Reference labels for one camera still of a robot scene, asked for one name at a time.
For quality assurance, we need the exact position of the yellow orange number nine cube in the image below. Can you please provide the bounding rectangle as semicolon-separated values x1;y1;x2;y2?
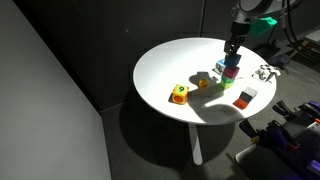
171;83;190;106

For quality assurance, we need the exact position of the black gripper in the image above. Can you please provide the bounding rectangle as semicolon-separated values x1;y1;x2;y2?
223;20;252;56

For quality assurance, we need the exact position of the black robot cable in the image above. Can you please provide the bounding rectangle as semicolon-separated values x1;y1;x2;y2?
281;0;320;63

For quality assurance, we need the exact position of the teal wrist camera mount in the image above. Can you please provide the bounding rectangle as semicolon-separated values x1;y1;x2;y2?
248;16;278;38

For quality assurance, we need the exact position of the magenta toy block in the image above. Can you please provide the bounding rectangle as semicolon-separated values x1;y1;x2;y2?
222;65;241;80

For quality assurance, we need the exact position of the orange ball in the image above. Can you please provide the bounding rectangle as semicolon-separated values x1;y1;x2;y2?
197;78;210;89

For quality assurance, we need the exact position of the grey metal base plate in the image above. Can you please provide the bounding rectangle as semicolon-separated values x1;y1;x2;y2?
235;143;303;180

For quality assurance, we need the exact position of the lime green toy block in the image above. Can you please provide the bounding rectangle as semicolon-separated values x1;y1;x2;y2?
219;80;235;90

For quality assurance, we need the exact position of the black checkered cube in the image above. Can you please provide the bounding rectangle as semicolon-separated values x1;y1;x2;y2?
252;64;282;83

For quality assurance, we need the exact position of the black bundle on floor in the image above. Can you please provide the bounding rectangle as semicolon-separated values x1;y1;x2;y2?
266;53;292;70

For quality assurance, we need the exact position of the black purple clamp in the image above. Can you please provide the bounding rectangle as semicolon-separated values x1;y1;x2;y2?
238;119;301;154
271;99;320;124

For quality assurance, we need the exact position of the grey toy block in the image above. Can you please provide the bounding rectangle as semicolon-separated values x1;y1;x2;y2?
239;86;259;103

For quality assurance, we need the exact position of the white table leg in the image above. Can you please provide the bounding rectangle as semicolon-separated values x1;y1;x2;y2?
187;122;204;166

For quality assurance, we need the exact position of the dark blue toy block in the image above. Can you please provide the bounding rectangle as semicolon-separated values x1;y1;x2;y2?
223;53;242;68

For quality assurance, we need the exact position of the orange toy block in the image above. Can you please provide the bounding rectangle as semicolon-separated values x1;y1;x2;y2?
232;97;250;110

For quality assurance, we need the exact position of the wooden chair leg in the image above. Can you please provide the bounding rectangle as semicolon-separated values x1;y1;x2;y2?
288;39;310;62

